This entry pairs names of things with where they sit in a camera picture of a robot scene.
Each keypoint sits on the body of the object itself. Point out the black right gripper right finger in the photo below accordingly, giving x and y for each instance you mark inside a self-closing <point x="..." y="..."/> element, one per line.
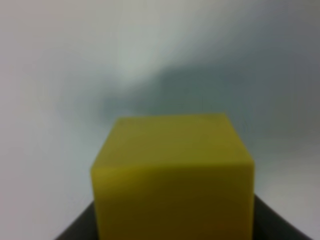
<point x="268" y="225"/>

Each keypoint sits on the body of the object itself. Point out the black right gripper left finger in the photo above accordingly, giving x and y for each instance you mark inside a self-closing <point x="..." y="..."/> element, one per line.
<point x="83" y="228"/>

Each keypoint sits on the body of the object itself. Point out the yellow block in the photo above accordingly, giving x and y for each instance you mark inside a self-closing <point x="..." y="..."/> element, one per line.
<point x="174" y="177"/>

